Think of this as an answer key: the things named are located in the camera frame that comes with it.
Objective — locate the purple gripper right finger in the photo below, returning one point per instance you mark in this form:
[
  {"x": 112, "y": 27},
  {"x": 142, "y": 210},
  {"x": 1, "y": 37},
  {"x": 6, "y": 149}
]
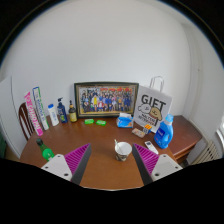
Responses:
[{"x": 153, "y": 167}]

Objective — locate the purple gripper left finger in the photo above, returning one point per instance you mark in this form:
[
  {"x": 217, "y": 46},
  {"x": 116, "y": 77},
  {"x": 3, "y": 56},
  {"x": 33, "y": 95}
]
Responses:
[{"x": 71, "y": 166}]

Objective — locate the green plastic soda bottle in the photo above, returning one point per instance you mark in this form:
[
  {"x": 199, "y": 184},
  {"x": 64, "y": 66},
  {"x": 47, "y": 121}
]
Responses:
[{"x": 47, "y": 153}]

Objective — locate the white remote control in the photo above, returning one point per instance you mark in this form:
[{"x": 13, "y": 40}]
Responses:
[{"x": 151, "y": 147}]

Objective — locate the blue detergent bottle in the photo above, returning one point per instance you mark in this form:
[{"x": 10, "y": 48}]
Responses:
[{"x": 164, "y": 133}]

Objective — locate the small snack packet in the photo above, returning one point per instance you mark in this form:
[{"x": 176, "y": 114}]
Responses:
[{"x": 138, "y": 133}]

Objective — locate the orange rubik cube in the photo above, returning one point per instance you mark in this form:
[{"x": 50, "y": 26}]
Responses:
[{"x": 147, "y": 129}]

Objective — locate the left green soap bar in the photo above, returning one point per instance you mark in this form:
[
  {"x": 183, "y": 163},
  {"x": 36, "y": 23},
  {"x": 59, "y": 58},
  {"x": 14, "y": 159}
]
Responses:
[{"x": 88, "y": 121}]

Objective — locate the white lotion bottle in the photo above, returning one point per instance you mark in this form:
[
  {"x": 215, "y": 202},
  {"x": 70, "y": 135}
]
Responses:
[{"x": 53, "y": 115}]

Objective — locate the blue tissue pack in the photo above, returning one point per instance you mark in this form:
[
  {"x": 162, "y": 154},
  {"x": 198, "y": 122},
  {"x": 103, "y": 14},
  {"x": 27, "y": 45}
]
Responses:
[{"x": 124, "y": 121}]

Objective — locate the dark amber sauce bottle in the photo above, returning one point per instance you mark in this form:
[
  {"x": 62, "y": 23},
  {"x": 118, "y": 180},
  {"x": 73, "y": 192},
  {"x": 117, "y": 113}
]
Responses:
[{"x": 72, "y": 112}]

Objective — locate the dark blue pump bottle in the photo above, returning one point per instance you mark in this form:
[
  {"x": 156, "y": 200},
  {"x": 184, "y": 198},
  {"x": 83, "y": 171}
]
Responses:
[{"x": 62, "y": 111}]

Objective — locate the white gift paper bag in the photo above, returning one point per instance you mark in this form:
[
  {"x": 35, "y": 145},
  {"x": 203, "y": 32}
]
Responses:
[{"x": 152, "y": 104}]

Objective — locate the white radiator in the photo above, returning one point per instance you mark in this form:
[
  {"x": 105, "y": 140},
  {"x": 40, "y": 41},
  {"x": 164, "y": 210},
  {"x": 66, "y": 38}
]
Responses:
[{"x": 205, "y": 152}]

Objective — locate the framed group photo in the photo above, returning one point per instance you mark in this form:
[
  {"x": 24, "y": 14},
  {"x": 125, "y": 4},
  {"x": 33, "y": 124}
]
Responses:
[{"x": 105, "y": 99}]

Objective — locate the white board leaning left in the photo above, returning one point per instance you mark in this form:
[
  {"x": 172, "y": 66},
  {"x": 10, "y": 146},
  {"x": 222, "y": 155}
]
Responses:
[{"x": 8, "y": 119}]

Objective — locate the pink white tall box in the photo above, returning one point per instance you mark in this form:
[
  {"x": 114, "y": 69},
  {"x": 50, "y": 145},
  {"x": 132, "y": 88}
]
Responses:
[{"x": 32, "y": 114}]

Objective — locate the green white tall box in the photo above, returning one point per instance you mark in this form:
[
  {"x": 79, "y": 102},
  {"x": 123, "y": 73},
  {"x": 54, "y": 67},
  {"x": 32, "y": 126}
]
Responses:
[{"x": 39, "y": 107}]

